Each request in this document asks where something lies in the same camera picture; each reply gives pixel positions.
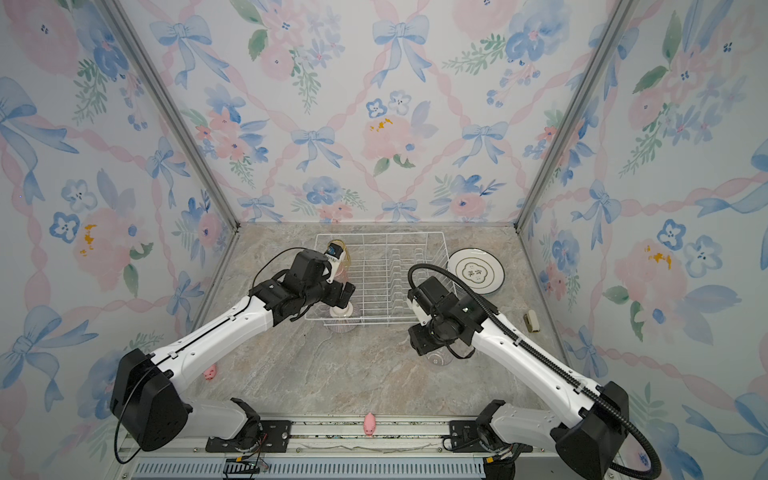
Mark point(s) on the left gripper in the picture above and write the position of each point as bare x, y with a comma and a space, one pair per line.
336, 298

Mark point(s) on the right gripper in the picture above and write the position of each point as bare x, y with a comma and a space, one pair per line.
418, 341

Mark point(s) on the clear glass cup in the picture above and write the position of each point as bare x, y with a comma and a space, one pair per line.
438, 359

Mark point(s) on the yellow plastic cup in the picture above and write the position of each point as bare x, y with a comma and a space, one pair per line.
336, 248

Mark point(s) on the white plate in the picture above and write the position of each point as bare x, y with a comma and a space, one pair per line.
479, 269

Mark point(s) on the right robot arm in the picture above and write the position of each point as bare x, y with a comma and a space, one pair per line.
584, 422

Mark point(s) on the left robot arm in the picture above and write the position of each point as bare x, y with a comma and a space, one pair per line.
148, 397

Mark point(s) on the clear cup white base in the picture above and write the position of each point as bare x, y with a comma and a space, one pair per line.
341, 319

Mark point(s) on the pink pig toy left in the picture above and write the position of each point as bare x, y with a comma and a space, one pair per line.
210, 373

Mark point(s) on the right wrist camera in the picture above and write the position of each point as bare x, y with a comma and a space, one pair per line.
422, 317

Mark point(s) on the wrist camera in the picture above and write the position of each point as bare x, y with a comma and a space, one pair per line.
422, 317
337, 268

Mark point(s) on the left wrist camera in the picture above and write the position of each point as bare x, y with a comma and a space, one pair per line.
337, 268

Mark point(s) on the white wire dish rack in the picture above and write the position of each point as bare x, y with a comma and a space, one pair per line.
378, 265

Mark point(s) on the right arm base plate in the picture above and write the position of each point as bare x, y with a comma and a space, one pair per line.
463, 437

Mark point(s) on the pink pig toy on rail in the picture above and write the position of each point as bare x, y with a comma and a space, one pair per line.
369, 425

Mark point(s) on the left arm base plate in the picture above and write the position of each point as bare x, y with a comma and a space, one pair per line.
265, 436

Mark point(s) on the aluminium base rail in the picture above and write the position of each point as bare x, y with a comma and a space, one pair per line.
335, 447

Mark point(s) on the left corner aluminium post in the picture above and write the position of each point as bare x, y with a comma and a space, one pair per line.
126, 34

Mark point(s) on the corner aluminium post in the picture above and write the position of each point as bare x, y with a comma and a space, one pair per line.
126, 34
607, 42

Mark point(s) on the right corner aluminium post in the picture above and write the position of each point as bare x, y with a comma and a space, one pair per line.
607, 42

